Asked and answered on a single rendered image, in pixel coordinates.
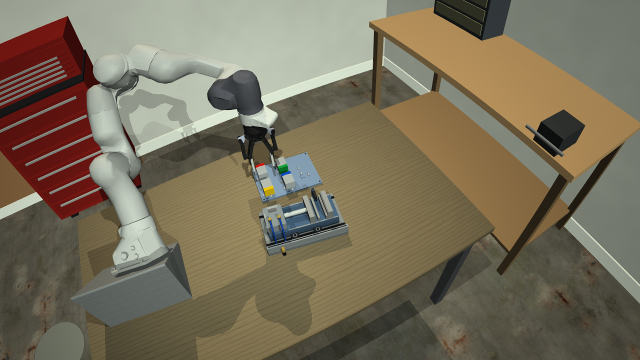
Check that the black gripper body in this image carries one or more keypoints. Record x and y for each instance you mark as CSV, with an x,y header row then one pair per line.
x,y
250,131

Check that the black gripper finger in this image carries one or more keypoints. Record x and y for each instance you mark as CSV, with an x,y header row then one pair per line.
x,y
273,148
249,154

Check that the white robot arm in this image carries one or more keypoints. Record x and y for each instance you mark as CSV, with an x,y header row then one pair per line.
x,y
114,170

